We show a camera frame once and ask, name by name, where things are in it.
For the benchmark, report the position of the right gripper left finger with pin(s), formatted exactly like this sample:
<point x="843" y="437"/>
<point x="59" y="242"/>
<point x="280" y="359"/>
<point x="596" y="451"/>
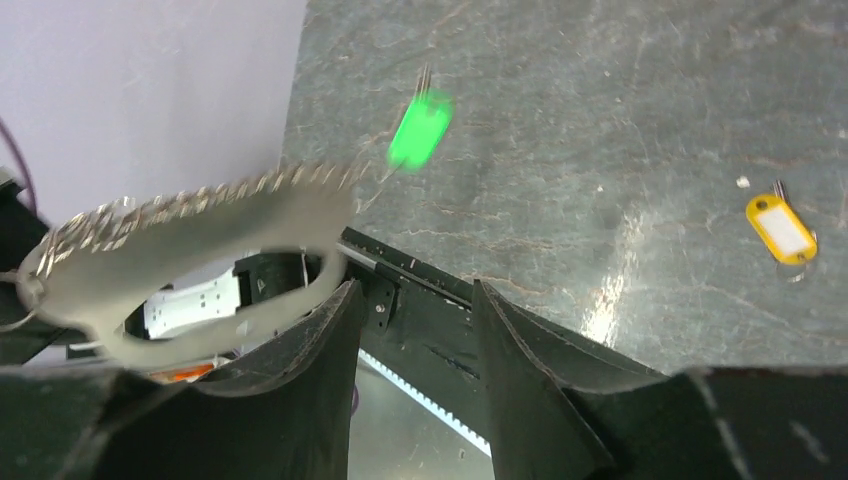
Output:
<point x="283" y="410"/>

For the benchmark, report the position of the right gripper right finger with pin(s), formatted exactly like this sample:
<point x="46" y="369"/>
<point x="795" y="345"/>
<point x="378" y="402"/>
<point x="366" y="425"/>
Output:
<point x="529" y="371"/>

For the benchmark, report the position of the green key tag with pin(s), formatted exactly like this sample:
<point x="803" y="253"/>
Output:
<point x="422" y="126"/>

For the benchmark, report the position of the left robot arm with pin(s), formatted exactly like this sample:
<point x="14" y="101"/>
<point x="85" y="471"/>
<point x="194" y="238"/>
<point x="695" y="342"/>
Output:
<point x="251" y="280"/>

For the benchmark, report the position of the yellow key tag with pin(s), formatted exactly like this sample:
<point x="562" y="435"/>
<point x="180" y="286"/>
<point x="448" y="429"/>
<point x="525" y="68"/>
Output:
<point x="779" y="227"/>

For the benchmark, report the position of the white slotted cable duct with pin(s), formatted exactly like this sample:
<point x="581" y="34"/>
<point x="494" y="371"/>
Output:
<point x="443" y="415"/>

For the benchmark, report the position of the black base frame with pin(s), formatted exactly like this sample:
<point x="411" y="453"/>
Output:
<point x="418" y="323"/>

